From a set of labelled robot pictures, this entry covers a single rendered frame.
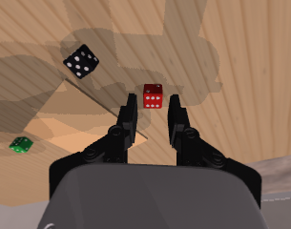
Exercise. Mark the black die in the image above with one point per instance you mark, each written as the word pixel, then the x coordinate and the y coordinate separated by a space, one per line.
pixel 81 62

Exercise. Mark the tan flat mat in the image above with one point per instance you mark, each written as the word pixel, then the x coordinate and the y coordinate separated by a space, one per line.
pixel 72 119

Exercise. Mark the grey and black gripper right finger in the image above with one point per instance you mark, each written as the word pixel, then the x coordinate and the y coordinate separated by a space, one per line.
pixel 194 151

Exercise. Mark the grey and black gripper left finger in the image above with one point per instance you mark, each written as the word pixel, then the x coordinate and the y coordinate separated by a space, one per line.
pixel 109 148

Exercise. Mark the red die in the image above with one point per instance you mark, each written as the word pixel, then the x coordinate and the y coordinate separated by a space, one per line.
pixel 152 96

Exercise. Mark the green die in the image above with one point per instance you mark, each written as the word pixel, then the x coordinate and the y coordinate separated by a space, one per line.
pixel 21 145

